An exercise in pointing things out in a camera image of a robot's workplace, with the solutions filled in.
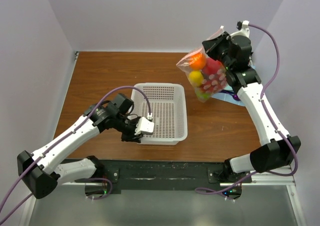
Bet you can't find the fake red grape bunch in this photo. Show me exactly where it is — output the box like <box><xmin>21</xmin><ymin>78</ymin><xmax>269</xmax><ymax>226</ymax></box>
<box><xmin>200</xmin><ymin>71</ymin><xmax>227</xmax><ymax>94</ymax></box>

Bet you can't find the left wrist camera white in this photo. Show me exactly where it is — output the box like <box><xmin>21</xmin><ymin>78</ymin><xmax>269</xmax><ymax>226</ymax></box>
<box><xmin>135</xmin><ymin>117</ymin><xmax>155</xmax><ymax>135</ymax></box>

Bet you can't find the red fake apple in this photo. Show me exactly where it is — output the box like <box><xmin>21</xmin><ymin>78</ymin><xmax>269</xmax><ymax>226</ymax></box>
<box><xmin>201</xmin><ymin>58</ymin><xmax>224</xmax><ymax>79</ymax></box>

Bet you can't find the aluminium frame rail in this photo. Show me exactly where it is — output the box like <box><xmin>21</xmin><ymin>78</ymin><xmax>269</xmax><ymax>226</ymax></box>
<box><xmin>243</xmin><ymin>51</ymin><xmax>306</xmax><ymax>226</ymax></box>

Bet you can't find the yellow fake lemon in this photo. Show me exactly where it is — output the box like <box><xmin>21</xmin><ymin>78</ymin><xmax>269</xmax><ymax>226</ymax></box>
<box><xmin>188</xmin><ymin>71</ymin><xmax>204</xmax><ymax>87</ymax></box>

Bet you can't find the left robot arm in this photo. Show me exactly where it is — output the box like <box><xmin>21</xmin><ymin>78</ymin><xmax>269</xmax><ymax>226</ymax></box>
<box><xmin>17</xmin><ymin>93</ymin><xmax>155</xmax><ymax>199</ymax></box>

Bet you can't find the green fake apple left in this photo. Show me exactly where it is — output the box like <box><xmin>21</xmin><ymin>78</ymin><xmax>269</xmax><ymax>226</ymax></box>
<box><xmin>195</xmin><ymin>88</ymin><xmax>213</xmax><ymax>102</ymax></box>

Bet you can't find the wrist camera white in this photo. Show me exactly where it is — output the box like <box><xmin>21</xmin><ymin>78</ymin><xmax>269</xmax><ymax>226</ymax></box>
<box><xmin>230</xmin><ymin>21</ymin><xmax>250</xmax><ymax>38</ymax></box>
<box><xmin>135</xmin><ymin>117</ymin><xmax>155</xmax><ymax>135</ymax></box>

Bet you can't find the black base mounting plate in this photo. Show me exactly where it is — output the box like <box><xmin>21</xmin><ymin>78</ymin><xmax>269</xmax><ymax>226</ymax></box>
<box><xmin>85</xmin><ymin>160</ymin><xmax>248</xmax><ymax>196</ymax></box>

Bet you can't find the clear zip top bag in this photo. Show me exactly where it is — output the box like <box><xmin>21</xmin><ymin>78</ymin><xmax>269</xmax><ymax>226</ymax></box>
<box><xmin>175</xmin><ymin>26</ymin><xmax>228</xmax><ymax>103</ymax></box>

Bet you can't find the purple plastic spoon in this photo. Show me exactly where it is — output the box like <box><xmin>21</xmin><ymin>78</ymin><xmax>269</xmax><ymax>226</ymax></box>
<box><xmin>231</xmin><ymin>94</ymin><xmax>241</xmax><ymax>102</ymax></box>

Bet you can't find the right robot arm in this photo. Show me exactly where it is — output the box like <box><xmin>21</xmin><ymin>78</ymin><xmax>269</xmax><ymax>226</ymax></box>
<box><xmin>202</xmin><ymin>31</ymin><xmax>301</xmax><ymax>182</ymax></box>

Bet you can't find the blue checked cloth napkin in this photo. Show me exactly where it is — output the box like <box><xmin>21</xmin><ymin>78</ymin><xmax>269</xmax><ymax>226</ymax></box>
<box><xmin>212</xmin><ymin>84</ymin><xmax>244</xmax><ymax>107</ymax></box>

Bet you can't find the orange fake orange front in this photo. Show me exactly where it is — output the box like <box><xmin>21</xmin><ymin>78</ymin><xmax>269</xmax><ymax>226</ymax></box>
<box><xmin>188</xmin><ymin>52</ymin><xmax>206</xmax><ymax>71</ymax></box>

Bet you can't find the white perforated plastic basket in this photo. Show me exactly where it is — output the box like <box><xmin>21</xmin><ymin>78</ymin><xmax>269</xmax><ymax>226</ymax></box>
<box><xmin>131</xmin><ymin>83</ymin><xmax>188</xmax><ymax>146</ymax></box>

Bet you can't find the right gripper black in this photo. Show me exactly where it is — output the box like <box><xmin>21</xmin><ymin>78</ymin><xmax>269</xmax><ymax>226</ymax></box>
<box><xmin>202</xmin><ymin>32</ymin><xmax>233</xmax><ymax>70</ymax></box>

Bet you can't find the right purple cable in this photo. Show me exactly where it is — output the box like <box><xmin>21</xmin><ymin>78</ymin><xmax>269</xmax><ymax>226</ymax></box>
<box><xmin>194</xmin><ymin>23</ymin><xmax>299</xmax><ymax>196</ymax></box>

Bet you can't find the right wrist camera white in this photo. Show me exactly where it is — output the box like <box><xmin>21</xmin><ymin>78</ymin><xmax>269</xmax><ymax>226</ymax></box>
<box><xmin>230</xmin><ymin>21</ymin><xmax>250</xmax><ymax>38</ymax></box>

